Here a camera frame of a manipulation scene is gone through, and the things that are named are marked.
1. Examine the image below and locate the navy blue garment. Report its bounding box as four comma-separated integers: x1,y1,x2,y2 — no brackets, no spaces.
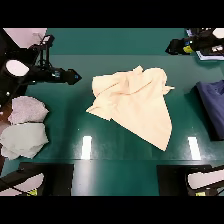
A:
195,79,224,141

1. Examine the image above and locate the peach shirt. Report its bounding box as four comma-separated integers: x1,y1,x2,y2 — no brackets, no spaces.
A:
85,65,176,152

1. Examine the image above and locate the speckled grey garment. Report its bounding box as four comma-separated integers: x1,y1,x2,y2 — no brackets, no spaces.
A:
7,95,50,126

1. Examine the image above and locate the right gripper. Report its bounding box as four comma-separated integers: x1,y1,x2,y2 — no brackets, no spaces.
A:
169,37,188,56

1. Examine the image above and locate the pale grey garment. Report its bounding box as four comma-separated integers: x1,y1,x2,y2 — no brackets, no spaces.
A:
0,122,50,161

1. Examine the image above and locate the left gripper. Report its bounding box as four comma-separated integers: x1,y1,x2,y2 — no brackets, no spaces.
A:
49,67,74,86

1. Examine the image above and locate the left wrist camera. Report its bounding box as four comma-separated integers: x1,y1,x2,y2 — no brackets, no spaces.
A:
38,34,56,68

